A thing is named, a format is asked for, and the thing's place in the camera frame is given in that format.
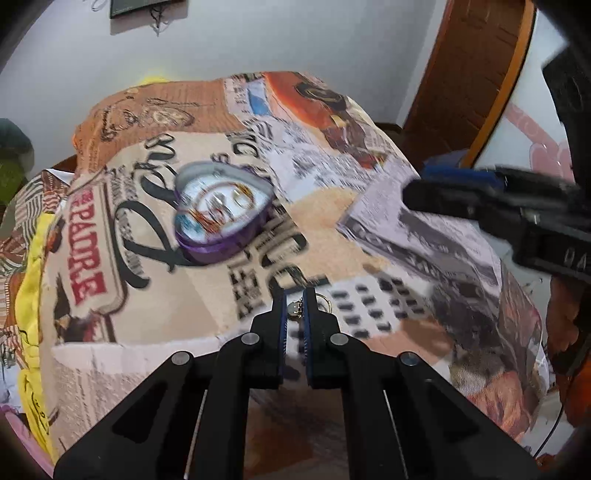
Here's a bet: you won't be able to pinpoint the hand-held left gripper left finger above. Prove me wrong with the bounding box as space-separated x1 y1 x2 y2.
53 293 288 480

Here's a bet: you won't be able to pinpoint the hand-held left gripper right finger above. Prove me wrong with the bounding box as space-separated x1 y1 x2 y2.
301 287 542 480

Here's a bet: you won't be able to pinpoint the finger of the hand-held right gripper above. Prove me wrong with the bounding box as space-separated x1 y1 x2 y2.
401 178 525 223
421 165 507 186

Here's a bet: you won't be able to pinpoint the small gold ring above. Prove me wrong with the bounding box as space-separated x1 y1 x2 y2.
286 295 333 320

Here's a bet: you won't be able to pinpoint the purple heart-shaped tin box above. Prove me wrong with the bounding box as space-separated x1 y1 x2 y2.
173 161 276 267

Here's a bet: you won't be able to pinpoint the person's right hand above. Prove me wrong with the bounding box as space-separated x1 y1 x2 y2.
549 277 591 377

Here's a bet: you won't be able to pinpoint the white heart-patterned sliding door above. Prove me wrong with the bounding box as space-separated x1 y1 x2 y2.
475 0 579 186

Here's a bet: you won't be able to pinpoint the newspaper printed blanket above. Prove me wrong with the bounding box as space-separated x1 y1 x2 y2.
39 69 553 480

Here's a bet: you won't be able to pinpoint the brown wooden door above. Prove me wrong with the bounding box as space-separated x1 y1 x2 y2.
401 0 528 163

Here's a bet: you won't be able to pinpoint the yellow cloth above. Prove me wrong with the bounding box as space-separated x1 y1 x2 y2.
17 210 63 450

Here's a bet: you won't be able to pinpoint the striped patterned cloth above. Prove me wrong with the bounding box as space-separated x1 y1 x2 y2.
0 167 77 370

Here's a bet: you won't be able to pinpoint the dark green plush toy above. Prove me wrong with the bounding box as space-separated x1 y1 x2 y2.
0 117 36 206

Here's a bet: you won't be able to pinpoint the small black monitor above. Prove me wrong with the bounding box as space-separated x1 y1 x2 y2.
109 0 185 19

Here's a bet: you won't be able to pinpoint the thin black cable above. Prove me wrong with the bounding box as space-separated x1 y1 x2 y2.
531 339 583 459

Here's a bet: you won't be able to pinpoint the black monitor cables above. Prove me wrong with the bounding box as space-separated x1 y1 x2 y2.
88 0 169 37

